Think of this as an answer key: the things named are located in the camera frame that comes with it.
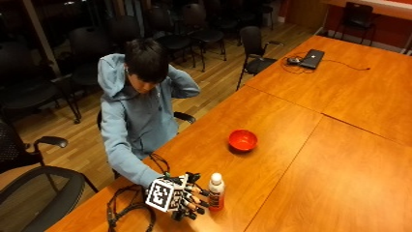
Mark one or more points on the white-capped orange drink bottle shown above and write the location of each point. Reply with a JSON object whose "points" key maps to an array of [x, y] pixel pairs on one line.
{"points": [[216, 193]]}

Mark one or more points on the white marker cube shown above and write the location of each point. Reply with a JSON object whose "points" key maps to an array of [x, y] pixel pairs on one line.
{"points": [[162, 195]]}

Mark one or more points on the red bowl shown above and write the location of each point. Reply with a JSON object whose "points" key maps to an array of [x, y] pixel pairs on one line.
{"points": [[243, 140]]}

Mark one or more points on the the person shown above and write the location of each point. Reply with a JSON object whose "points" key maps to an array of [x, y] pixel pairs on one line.
{"points": [[138, 122]]}

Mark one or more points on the black mesh office armchair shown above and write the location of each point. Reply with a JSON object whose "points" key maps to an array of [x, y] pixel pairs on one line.
{"points": [[12, 145], [60, 199]]}

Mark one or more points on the black armchair with metal legs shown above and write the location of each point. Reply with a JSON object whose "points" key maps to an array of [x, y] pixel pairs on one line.
{"points": [[254, 48]]}

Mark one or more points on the black power adapter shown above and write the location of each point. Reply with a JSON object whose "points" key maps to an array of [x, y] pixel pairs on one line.
{"points": [[292, 60]]}

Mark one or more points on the black laptop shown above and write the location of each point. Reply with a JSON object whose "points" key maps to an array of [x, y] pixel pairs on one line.
{"points": [[312, 58]]}

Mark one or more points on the row of dark stacking chairs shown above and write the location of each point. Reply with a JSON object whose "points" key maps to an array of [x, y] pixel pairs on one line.
{"points": [[128, 35]]}

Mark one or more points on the black armless chair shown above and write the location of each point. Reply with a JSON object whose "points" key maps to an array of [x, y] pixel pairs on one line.
{"points": [[356, 16]]}

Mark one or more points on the pale window frame post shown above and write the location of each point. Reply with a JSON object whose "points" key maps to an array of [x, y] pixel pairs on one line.
{"points": [[40, 35]]}

